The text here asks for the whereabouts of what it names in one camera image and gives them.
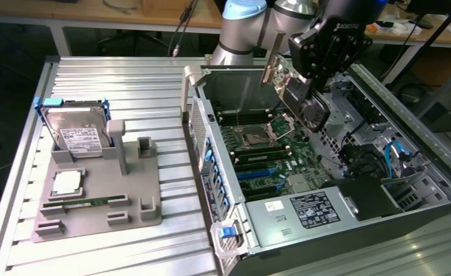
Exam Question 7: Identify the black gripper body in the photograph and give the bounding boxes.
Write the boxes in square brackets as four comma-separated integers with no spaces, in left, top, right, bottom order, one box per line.
[312,0,388,39]

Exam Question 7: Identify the black graphics card metal bracket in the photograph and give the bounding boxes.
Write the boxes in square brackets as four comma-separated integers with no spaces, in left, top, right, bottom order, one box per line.
[261,33,333,134]

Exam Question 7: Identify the small white parts box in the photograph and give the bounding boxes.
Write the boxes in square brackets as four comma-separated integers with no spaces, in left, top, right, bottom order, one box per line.
[376,19,409,35]

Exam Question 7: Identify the black tripod pole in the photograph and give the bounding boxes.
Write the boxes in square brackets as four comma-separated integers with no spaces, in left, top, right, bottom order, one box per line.
[378,8,451,84]

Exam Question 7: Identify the metal socket cover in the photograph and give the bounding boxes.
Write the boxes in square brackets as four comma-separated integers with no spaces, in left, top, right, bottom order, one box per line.
[266,112,302,142]

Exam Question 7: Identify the metal disk bay cage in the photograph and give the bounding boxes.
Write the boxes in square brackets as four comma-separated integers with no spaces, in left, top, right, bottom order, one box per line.
[309,86,369,152]

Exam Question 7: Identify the CPU socket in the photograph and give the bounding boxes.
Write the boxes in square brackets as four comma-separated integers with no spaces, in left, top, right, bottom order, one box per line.
[242,126,278,145]

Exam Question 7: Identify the dark floor cabinet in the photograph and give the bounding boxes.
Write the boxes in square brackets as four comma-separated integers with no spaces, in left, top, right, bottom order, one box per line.
[420,91,451,133]

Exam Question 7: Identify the black installed RAM stick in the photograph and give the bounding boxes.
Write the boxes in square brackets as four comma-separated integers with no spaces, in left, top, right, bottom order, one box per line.
[234,145,293,165]

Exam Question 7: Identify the green motherboard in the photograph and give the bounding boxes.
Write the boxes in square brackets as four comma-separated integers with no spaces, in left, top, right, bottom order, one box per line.
[217,109,346,202]

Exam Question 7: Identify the blue expansion slot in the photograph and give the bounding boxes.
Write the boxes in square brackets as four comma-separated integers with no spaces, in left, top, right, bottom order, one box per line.
[236,169,276,181]

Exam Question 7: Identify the black chair base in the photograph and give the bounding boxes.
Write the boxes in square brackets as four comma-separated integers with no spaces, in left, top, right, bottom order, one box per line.
[97,28,175,56]

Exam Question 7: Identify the small silver chipset heatsink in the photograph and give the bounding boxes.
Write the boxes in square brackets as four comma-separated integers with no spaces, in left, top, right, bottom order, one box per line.
[286,175,316,196]

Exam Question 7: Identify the blue card retainer clips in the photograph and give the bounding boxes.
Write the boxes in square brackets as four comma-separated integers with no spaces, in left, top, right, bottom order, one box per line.
[203,137,233,209]

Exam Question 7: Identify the black plastic shroud box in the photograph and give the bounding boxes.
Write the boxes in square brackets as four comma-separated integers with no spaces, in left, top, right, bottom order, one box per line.
[321,177,404,221]

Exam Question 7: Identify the wooden desk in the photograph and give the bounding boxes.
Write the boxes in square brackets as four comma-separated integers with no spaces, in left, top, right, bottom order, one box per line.
[0,0,451,49]

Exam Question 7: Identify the grey power supply unit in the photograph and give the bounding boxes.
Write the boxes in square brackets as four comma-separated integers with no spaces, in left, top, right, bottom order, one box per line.
[244,186,362,250]

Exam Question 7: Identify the blue case latch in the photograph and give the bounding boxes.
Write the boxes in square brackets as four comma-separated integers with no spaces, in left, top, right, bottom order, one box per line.
[218,226,238,239]

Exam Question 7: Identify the hard disk blue carrier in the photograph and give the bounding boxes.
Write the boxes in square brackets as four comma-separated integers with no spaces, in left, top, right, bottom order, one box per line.
[33,97,113,159]

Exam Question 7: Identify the open black PC case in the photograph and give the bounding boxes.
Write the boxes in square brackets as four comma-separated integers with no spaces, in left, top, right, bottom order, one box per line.
[179,64,451,276]

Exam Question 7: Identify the silver CPU chip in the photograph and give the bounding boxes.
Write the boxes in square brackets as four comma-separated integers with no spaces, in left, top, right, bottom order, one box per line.
[53,171,86,197]

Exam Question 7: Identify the green RAM stick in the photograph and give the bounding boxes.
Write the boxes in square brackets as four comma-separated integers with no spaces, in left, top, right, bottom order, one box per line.
[43,195,130,208]

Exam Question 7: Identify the grey plastic parts rack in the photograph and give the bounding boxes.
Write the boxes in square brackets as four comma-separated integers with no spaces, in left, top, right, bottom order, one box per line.
[33,119,165,244]

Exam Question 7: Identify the thin hanging cable with plug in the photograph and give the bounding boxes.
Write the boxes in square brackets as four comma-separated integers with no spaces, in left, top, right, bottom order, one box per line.
[170,0,201,58]

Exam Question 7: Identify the blue disk wire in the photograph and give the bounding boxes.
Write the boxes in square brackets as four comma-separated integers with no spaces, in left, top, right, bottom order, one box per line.
[382,137,408,181]

